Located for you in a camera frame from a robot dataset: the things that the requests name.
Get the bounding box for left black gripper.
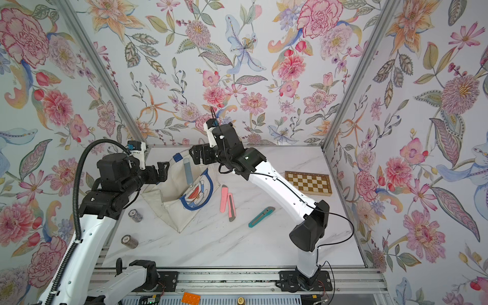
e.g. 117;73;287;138
121;158;172;197

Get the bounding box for grey blue utility knife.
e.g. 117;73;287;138
183;158;194;187

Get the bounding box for white canvas tote pouch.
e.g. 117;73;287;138
142;151;221;233

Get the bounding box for blue knitted pouch handle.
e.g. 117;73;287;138
173;153;215;212

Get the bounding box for short pink utility knife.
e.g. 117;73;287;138
219;185;229;213

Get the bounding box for long pink utility knife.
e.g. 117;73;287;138
227;193;236;222

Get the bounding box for teal utility knife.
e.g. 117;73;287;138
248;207;275;228

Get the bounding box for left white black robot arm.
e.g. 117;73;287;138
38;153;170;304

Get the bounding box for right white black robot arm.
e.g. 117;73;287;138
189;118;330;291

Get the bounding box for wooden folding chess board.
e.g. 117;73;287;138
285;171;332;196

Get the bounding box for orange tag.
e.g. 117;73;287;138
181;292;202;305

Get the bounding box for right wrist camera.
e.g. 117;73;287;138
204;118;219;148

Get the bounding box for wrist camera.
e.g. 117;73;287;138
204;118;219;148
127;141;147;170

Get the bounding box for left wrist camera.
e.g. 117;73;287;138
127;141;147;170

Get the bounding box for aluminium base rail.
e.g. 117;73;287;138
157;266;388;295

